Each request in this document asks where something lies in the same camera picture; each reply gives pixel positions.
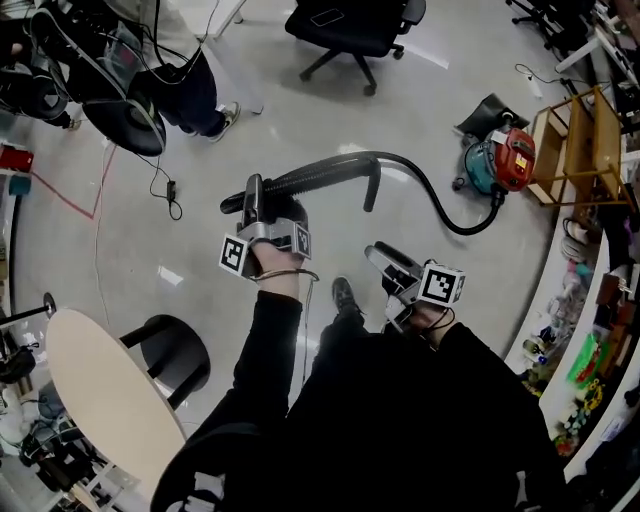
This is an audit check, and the black vacuum hose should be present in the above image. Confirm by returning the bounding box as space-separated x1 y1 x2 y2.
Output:
219 151 504 236

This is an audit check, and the red box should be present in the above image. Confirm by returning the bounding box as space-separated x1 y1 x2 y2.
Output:
0 144 35 171

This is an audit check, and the person's left forearm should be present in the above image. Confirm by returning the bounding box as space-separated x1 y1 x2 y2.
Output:
219 242 321 431

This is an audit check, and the wooden rack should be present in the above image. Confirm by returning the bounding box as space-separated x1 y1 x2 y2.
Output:
527 85 636 207

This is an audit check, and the black adapter cable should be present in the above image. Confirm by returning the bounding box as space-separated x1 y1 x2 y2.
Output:
134 152 184 221

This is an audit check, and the person's black clothed body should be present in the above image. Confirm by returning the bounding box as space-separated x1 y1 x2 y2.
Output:
164 319 566 512

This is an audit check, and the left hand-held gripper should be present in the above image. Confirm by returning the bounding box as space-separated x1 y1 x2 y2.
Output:
218 173 313 277

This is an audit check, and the black pole stand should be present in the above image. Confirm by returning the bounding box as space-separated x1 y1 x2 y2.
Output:
0 292 57 331

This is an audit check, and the black floor nozzle head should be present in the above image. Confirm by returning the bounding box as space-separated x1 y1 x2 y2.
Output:
453 93 531 137

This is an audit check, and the black mesh office chair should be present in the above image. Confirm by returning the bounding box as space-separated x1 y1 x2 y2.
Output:
284 0 427 97

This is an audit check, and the green packet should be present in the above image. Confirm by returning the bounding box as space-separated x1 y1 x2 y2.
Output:
567 332 604 384

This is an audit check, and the red and teal vacuum cleaner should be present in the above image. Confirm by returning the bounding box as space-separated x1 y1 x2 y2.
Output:
452 127 537 197

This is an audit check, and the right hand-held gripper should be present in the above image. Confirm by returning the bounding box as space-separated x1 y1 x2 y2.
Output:
363 241 466 334

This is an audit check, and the round beige table black base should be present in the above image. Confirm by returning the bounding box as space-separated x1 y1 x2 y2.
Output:
45 308 211 501

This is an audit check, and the white shelf unit with toys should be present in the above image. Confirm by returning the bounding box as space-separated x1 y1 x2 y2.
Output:
502 189 640 512

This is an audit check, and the person's right forearm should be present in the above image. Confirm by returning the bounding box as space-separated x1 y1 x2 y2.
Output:
409 304 501 381

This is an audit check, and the person's black sneaker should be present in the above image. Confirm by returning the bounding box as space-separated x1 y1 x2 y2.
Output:
331 276 367 324

